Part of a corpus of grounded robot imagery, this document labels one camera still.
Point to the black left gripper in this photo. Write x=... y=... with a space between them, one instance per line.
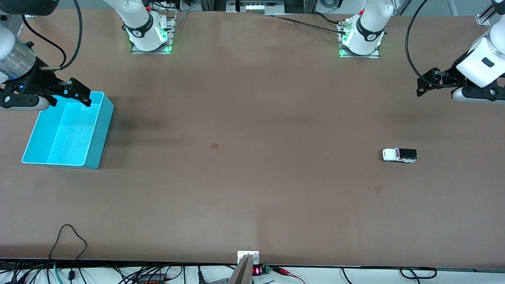
x=450 y=76

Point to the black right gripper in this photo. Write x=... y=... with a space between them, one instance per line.
x=38 y=79

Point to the white jeep toy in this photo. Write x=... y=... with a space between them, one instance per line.
x=394 y=154

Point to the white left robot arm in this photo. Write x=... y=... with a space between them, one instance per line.
x=371 y=27

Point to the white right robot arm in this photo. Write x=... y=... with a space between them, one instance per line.
x=140 y=23

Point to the cyan plastic bin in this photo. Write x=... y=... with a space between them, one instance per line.
x=71 y=138

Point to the white lit device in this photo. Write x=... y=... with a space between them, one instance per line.
x=256 y=7

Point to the orange connector block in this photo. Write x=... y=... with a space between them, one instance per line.
x=152 y=281

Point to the grey aluminium bar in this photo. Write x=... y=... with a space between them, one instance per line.
x=242 y=274

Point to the red digit display module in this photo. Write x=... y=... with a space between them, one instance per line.
x=257 y=271

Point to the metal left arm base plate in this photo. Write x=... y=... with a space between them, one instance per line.
x=371 y=56

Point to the aluminium profile bracket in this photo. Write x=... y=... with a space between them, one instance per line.
x=484 y=19

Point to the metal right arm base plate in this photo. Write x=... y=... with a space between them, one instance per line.
x=172 y=31

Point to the aluminium frame rails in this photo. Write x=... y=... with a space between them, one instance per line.
x=311 y=6

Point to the white mounting bracket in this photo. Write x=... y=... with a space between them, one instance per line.
x=240 y=255

